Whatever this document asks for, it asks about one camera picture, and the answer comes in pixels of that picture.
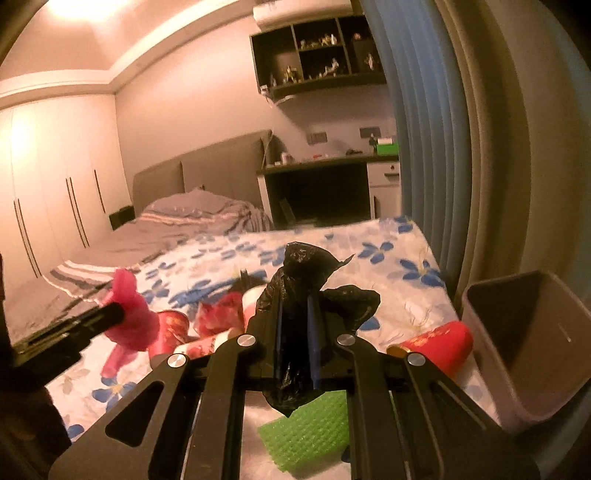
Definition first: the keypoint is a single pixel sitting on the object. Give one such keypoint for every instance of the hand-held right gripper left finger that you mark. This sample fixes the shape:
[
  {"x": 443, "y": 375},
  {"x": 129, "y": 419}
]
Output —
[{"x": 279, "y": 334}]

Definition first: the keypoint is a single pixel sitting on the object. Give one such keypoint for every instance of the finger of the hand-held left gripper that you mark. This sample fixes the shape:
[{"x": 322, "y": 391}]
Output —
[{"x": 104, "y": 316}]

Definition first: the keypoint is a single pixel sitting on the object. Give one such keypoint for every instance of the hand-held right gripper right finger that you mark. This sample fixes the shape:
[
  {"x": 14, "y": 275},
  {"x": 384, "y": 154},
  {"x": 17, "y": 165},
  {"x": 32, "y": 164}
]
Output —
[{"x": 314, "y": 344}]

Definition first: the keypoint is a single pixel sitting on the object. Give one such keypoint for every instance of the pink plastic bag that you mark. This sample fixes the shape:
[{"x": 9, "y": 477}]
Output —
[{"x": 131, "y": 314}]

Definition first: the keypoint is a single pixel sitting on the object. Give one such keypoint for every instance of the white paper cup red print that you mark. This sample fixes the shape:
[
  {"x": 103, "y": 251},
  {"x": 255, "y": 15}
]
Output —
[{"x": 254, "y": 300}]

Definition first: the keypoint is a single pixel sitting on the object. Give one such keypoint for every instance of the black plastic bag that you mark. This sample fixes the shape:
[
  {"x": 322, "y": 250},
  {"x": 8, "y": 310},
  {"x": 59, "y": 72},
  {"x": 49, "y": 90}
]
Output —
[{"x": 295, "y": 277}]

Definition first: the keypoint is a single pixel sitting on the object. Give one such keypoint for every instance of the red plastic wrapper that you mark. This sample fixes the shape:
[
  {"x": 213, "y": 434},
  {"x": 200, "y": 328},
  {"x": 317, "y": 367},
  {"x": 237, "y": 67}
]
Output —
[{"x": 219, "y": 316}]

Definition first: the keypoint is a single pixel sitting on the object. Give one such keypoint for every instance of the grey trash bin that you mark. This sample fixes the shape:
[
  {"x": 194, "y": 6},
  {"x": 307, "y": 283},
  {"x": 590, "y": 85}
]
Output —
[{"x": 531, "y": 350}]

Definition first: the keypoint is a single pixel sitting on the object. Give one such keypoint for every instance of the red white paper tube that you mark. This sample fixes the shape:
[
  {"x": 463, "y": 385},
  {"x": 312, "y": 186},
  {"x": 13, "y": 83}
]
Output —
[{"x": 203, "y": 348}]

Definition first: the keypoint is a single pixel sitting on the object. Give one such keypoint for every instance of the green foam net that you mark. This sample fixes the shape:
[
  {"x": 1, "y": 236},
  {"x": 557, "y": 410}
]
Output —
[{"x": 307, "y": 434}]

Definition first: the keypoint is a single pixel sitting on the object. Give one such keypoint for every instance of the dark nightstand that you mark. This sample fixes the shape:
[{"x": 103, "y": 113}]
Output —
[{"x": 121, "y": 218}]

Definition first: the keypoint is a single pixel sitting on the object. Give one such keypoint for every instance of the blue floral bedsheet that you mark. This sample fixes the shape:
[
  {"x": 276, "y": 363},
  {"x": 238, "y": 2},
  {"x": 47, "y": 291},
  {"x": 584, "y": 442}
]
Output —
[{"x": 392, "y": 272}]

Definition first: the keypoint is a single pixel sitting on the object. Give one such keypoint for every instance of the red cylindrical can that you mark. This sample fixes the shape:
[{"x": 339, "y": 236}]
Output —
[{"x": 438, "y": 344}]

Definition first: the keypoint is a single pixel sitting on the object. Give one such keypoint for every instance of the grey striped blanket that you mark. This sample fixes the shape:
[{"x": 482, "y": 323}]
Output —
[{"x": 184, "y": 217}]

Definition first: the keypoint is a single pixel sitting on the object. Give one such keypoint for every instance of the white wardrobe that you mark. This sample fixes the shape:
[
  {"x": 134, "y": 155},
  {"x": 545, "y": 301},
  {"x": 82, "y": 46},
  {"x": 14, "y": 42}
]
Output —
[{"x": 51, "y": 184}]

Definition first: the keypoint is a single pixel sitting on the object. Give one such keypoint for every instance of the dark desk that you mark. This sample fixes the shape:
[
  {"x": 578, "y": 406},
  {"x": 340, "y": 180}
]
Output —
[{"x": 318, "y": 194}]

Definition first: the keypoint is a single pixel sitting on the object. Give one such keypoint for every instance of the white drawer cabinet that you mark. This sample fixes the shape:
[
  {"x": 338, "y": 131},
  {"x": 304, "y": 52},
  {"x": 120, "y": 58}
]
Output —
[{"x": 384, "y": 189}]

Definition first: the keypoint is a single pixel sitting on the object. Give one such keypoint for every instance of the grey padded headboard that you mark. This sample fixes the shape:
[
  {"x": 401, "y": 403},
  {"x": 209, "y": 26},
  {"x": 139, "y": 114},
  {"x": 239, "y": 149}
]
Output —
[{"x": 217, "y": 161}]

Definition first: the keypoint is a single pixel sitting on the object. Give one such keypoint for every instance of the green box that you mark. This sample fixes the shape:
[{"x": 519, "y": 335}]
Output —
[{"x": 387, "y": 148}]

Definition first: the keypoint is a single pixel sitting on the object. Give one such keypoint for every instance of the blue grey curtain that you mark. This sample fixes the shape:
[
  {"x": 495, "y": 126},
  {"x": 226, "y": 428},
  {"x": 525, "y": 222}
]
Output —
[{"x": 429, "y": 138}]

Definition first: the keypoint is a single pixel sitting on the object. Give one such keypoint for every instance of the row of small figurines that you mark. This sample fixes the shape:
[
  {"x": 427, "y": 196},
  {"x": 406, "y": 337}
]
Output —
[{"x": 330, "y": 67}]

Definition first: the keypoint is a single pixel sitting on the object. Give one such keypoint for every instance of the white air conditioner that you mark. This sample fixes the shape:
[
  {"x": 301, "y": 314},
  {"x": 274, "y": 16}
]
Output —
[{"x": 300, "y": 11}]

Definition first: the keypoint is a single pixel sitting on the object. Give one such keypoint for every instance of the wall socket panel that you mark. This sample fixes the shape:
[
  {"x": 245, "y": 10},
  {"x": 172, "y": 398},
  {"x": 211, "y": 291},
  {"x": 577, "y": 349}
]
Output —
[
  {"x": 317, "y": 137},
  {"x": 369, "y": 131}
]

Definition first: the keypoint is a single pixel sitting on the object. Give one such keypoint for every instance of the dark wall shelf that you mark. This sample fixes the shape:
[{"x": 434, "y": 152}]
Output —
[{"x": 277, "y": 50}]

